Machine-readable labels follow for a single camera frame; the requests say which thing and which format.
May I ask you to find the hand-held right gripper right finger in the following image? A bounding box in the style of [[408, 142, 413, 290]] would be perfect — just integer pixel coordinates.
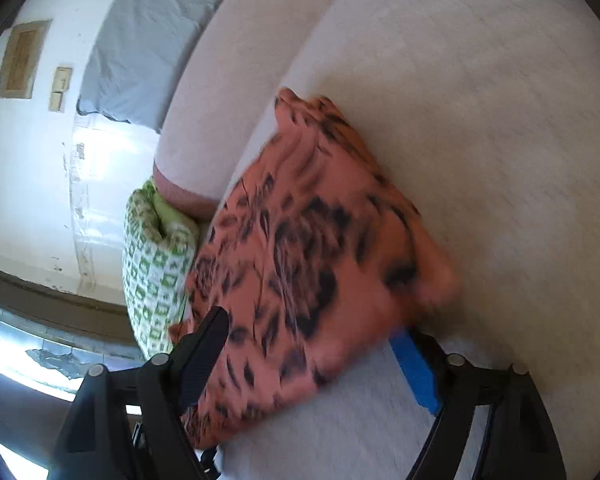
[[389, 327, 567, 480]]

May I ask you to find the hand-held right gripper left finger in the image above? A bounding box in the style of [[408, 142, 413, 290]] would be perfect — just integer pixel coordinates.
[[50, 306, 229, 480]]

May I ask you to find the orange black floral garment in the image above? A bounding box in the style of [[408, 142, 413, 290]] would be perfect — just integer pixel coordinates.
[[168, 87, 463, 450]]

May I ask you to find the green white patterned pillow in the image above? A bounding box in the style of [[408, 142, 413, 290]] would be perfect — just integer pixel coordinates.
[[121, 178, 201, 360]]

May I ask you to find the pink bolster pillow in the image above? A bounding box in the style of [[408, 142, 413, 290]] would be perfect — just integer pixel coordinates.
[[152, 0, 366, 221]]

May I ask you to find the light blue pillow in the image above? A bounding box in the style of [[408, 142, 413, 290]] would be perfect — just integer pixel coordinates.
[[76, 0, 256, 133]]

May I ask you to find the wall switch plate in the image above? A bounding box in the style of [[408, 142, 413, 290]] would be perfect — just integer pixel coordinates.
[[48, 65, 74, 112]]

